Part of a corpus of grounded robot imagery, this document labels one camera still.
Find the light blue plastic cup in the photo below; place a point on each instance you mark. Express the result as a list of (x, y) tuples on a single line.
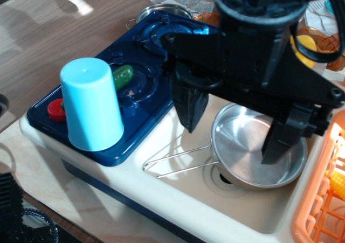
[(91, 106)]

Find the orange plastic dish rack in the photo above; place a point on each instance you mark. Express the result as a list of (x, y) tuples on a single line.
[(320, 216)]

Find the small steel pan wire handle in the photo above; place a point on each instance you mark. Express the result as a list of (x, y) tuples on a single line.
[(233, 141)]

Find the cream toy sink unit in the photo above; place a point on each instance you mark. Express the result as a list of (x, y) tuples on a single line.
[(195, 205)]

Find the black ribbed object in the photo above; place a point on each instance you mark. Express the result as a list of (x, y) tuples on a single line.
[(11, 203)]

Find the yellow toy food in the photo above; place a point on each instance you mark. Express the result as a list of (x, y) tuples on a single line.
[(307, 42)]

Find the black speckled bowl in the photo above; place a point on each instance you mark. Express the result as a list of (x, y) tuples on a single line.
[(14, 230)]

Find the dark blue toy stove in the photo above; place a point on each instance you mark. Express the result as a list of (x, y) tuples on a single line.
[(146, 99)]

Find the red stove knob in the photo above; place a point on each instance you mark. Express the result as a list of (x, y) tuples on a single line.
[(56, 110)]

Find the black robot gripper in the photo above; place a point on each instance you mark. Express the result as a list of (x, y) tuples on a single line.
[(257, 71)]

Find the green toy pickle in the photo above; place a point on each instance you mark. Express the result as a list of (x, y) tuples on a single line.
[(122, 76)]

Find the amber plastic dish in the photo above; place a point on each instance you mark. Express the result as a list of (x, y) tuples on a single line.
[(209, 18)]

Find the yellow toy corn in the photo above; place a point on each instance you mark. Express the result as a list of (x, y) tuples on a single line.
[(336, 180)]

